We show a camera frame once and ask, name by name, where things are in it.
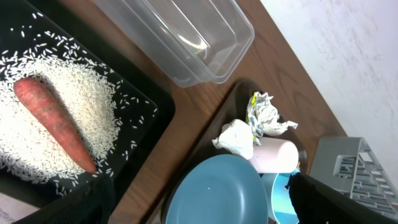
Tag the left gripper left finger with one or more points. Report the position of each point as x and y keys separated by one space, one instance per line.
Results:
x=90 y=204

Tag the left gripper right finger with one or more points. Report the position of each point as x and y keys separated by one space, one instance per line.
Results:
x=317 y=203

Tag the light blue bowl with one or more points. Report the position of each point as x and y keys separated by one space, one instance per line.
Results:
x=280 y=208

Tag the pale pink cup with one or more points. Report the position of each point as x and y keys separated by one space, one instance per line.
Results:
x=275 y=156

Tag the dark blue plate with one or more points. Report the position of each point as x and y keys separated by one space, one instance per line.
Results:
x=223 y=189

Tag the white rice pile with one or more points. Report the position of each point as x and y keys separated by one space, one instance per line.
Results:
x=110 y=115

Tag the orange carrot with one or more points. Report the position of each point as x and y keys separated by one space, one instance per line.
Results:
x=39 y=101

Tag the grey dishwasher rack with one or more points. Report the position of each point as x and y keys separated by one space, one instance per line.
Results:
x=348 y=165

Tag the black waste tray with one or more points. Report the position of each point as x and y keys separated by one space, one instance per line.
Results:
x=55 y=13

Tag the crumpled white tissue top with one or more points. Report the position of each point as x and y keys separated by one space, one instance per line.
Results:
x=268 y=123

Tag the crumpled white tissue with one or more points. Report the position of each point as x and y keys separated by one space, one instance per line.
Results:
x=237 y=138
x=268 y=123

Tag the crumpled foil wrapper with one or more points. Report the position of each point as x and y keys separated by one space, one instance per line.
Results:
x=257 y=98

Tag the crumpled white tissue lower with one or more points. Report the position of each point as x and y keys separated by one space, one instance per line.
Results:
x=237 y=138

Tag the dark brown serving tray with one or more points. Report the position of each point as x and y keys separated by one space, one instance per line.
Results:
x=232 y=107

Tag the clear plastic bin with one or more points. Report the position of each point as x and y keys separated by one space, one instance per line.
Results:
x=191 y=41

